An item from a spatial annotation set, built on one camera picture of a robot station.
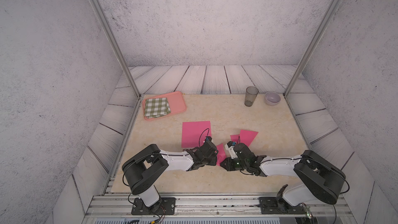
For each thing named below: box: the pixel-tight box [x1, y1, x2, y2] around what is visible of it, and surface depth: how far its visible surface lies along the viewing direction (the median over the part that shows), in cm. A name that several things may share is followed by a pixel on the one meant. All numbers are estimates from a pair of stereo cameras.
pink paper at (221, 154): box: [216, 143, 227, 167], surface depth 89 cm
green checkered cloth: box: [144, 97, 172, 119], surface depth 114 cm
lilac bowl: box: [264, 91, 281, 106], surface depth 114 cm
